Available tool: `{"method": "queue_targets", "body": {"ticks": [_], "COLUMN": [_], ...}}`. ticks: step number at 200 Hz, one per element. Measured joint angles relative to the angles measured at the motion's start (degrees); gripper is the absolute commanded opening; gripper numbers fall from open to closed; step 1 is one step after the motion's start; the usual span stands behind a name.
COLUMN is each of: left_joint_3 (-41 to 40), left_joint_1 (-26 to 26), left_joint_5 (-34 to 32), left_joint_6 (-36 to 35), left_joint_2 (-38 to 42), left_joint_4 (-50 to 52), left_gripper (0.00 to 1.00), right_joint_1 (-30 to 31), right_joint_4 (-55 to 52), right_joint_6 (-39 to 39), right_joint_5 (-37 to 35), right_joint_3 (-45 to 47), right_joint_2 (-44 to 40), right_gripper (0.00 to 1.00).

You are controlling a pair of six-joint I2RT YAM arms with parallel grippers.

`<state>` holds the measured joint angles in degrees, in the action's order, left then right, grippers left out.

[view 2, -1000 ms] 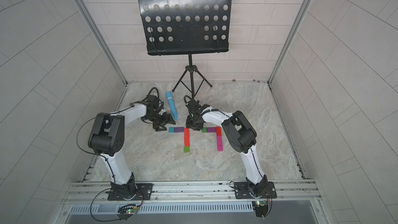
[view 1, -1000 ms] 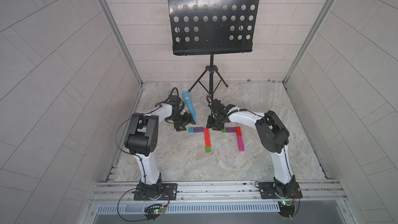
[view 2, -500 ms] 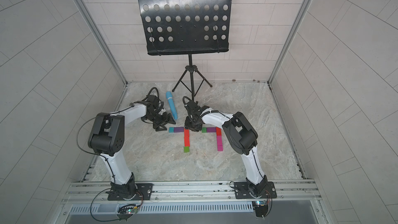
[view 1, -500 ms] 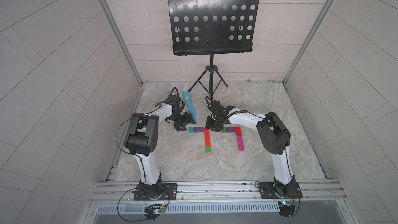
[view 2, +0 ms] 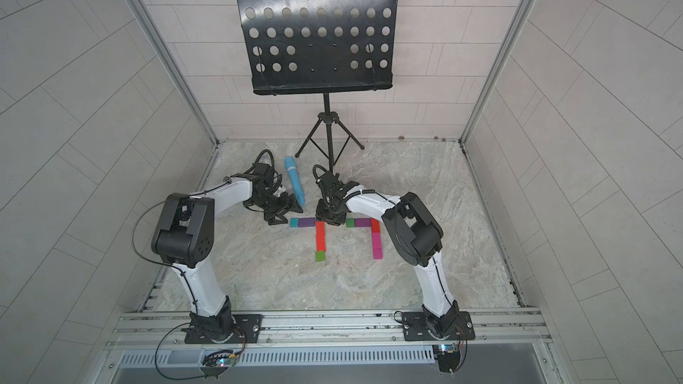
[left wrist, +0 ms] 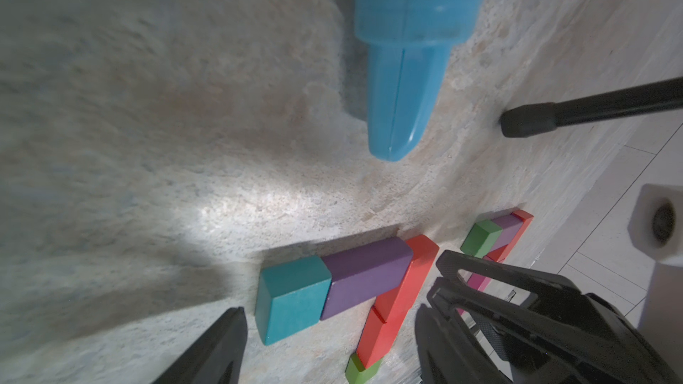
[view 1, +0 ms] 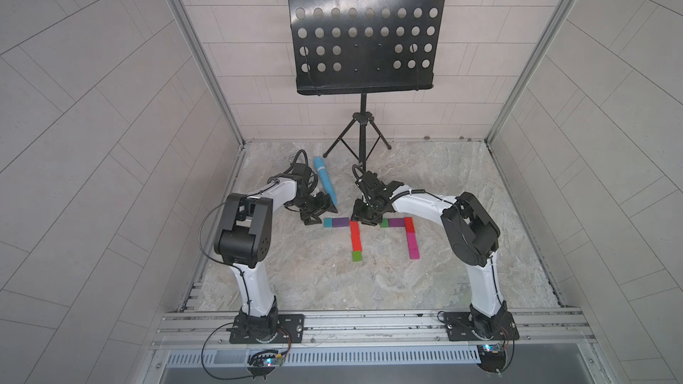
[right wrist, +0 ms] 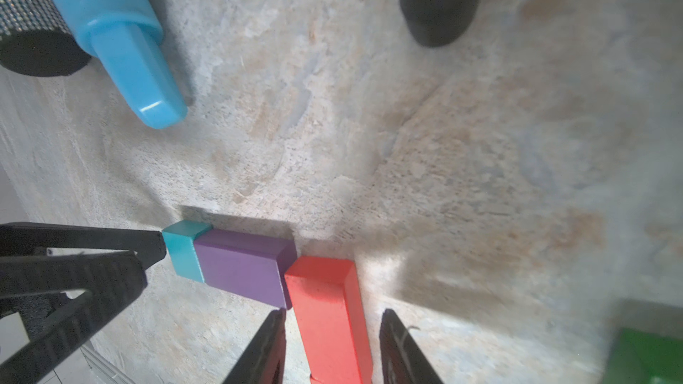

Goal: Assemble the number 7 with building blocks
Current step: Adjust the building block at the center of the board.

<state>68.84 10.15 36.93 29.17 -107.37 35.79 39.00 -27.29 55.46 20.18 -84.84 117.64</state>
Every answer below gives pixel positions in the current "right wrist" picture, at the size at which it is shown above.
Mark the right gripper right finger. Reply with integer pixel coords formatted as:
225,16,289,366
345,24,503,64
379,309,443,384

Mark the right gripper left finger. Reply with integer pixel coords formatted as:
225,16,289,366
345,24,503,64
223,309,286,384

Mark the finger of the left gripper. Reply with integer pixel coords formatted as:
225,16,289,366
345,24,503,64
1,252,148,383
1,222,166,270

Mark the teal square block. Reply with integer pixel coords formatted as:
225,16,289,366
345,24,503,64
162,220,213,284

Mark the red block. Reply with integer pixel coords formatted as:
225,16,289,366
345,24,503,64
285,256,373,383

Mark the dark purple block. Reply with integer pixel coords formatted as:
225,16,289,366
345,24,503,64
194,229,298,309

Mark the green square block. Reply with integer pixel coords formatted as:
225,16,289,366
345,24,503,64
600,328,682,384

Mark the glittery silver microphone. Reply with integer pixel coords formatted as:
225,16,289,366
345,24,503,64
1,0,91,78

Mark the blue microphone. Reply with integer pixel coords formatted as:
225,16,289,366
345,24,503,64
53,0,188,129

